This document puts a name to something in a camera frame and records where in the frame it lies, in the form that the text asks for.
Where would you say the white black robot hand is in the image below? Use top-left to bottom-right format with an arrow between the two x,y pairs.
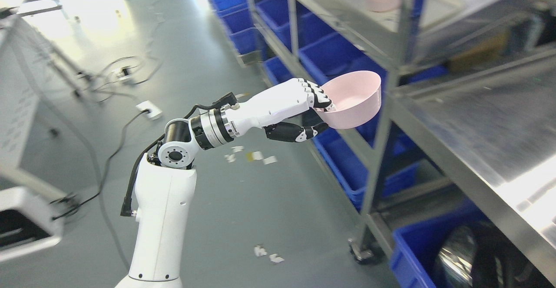
222,78 -> 336,143

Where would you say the steel shelf rack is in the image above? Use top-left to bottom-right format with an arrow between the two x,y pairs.
248,0 -> 546,264

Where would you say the pink ikea bowl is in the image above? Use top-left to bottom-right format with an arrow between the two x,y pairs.
316,70 -> 381,129

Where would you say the black floor cable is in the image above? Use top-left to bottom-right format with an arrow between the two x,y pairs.
52,108 -> 150,221

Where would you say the white power strip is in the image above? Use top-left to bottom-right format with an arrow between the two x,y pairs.
135,100 -> 162,120

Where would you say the cream plastic tray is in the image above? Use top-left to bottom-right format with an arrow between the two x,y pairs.
339,0 -> 465,34

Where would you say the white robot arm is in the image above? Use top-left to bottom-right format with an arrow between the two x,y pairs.
117,93 -> 238,288

